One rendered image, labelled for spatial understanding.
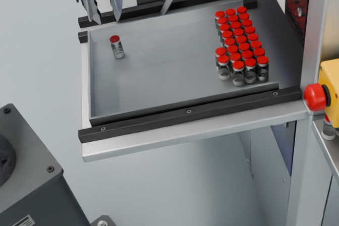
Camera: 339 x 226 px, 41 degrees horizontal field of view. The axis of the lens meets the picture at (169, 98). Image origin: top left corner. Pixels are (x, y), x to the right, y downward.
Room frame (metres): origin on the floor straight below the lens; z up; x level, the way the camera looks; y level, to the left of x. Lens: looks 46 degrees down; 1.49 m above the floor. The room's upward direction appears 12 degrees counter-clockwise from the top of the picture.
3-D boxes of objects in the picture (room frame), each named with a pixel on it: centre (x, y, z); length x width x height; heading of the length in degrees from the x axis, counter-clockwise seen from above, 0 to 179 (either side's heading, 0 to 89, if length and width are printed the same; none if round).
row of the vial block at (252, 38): (0.67, -0.18, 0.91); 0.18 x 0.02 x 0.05; 179
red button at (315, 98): (0.42, -0.21, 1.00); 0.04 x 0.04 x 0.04; 0
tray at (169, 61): (0.67, -0.03, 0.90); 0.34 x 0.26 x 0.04; 89
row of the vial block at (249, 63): (0.67, -0.16, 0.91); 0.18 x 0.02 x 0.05; 179
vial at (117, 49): (0.74, 0.08, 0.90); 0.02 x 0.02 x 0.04
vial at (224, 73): (0.61, -0.11, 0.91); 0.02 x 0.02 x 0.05
